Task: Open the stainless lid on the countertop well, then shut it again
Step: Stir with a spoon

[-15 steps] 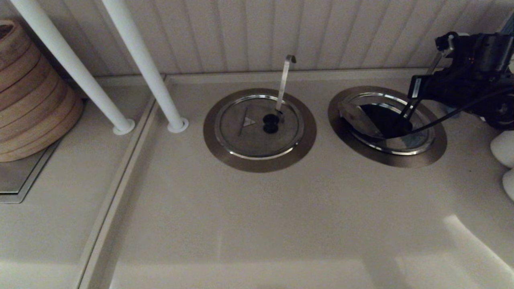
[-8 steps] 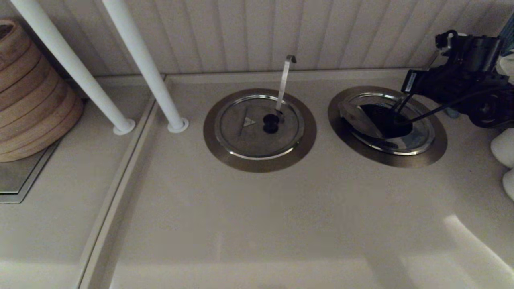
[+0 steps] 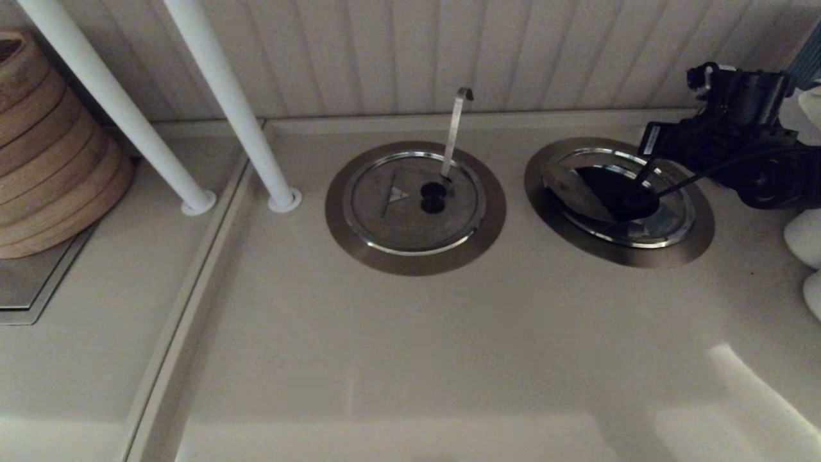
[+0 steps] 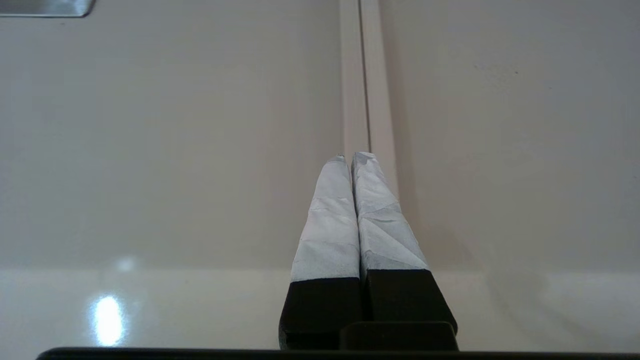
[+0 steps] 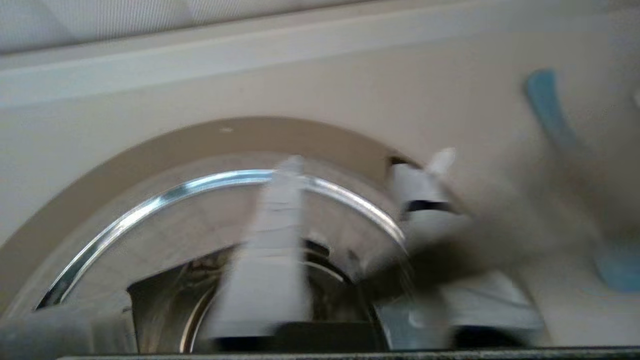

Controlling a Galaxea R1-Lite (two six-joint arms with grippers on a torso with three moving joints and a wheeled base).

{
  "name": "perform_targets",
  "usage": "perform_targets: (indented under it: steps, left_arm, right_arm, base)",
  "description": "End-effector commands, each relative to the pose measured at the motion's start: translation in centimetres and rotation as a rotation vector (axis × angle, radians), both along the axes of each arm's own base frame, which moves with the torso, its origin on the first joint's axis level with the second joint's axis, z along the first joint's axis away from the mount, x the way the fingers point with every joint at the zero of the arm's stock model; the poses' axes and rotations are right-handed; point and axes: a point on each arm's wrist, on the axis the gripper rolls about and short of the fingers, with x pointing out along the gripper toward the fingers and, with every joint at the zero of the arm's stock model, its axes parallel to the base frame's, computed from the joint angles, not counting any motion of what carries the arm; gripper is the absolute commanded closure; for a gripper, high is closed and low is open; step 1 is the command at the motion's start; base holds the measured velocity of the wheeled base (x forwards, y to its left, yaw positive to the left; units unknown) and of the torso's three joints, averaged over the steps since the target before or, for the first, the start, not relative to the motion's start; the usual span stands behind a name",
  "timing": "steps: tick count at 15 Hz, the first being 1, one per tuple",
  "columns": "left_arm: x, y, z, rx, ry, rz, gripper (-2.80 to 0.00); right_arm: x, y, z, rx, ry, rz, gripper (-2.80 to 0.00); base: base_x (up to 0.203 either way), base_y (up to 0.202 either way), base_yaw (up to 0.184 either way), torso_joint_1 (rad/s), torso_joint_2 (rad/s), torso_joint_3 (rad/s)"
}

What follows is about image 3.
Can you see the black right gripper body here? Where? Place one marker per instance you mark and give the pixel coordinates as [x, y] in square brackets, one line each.
[712, 147]

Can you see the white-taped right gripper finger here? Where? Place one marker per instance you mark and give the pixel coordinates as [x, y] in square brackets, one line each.
[651, 140]

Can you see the shiny metal pot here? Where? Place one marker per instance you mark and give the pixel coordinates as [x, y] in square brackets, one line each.
[667, 224]

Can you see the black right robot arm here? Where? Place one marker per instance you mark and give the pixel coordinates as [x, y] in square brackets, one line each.
[779, 176]

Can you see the white box container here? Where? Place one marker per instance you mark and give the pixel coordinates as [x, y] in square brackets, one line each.
[790, 115]

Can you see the small white dish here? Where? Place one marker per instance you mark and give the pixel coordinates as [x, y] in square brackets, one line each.
[813, 109]

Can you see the white round bowl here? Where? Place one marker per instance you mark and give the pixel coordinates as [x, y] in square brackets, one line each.
[805, 234]

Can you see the white round support pole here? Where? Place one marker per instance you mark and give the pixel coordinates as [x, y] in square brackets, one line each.
[224, 90]
[115, 102]

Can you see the stacked bamboo steamer baskets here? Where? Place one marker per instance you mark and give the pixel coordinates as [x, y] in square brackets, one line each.
[51, 167]

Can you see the flat steel tray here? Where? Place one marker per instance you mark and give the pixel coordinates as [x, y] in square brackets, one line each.
[32, 282]

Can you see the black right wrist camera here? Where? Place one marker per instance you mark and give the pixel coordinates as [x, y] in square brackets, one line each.
[741, 96]

